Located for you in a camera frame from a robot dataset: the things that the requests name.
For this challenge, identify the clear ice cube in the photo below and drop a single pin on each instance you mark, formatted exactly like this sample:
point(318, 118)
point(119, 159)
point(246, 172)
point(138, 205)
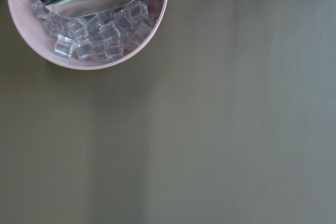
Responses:
point(137, 11)
point(109, 32)
point(64, 46)

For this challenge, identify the pink bowl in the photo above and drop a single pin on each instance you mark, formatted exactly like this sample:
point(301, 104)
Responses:
point(33, 34)

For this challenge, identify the clear ice cube front left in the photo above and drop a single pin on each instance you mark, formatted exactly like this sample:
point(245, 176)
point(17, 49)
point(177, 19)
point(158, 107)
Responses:
point(64, 46)

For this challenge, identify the clear ice cube centre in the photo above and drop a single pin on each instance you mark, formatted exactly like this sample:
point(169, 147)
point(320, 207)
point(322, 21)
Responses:
point(109, 32)

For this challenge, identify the clear ice cube right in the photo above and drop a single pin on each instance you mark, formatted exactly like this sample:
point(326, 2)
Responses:
point(137, 11)

